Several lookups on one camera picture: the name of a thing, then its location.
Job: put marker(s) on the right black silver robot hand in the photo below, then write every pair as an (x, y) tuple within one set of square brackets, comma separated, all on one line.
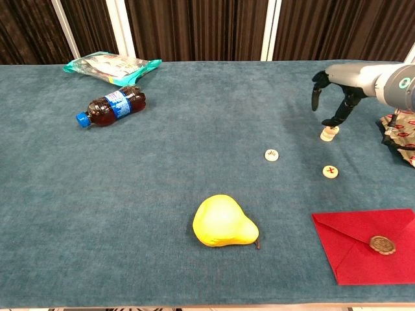
[(356, 77)]

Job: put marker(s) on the wooden chess piece black character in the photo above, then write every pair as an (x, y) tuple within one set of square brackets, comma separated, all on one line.
[(271, 155), (327, 139), (334, 130)]

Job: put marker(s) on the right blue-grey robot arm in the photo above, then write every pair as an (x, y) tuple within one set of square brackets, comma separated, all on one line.
[(402, 87)]

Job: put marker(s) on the patterned cloth pouch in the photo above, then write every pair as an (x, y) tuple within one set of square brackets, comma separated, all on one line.
[(402, 129)]

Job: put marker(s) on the dark brown curtain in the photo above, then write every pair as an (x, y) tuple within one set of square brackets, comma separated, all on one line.
[(194, 29)]

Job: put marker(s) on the red envelope gold seal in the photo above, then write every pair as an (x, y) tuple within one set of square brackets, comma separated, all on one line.
[(363, 259)]

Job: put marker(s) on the yellow pear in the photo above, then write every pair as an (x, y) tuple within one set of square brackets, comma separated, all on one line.
[(220, 223)]

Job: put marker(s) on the teal table cloth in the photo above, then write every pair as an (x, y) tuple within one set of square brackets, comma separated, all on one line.
[(162, 178)]

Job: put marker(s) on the cola bottle blue label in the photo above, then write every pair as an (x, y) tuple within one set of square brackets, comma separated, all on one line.
[(113, 107)]

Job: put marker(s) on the teal-edged snack bag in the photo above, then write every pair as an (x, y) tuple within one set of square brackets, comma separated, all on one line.
[(110, 69)]

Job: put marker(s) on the wide white frame post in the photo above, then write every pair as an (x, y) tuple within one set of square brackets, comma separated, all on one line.
[(121, 29), (271, 29), (411, 56)]

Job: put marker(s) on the thin white frame post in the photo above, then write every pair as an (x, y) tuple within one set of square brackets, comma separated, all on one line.
[(66, 29)]

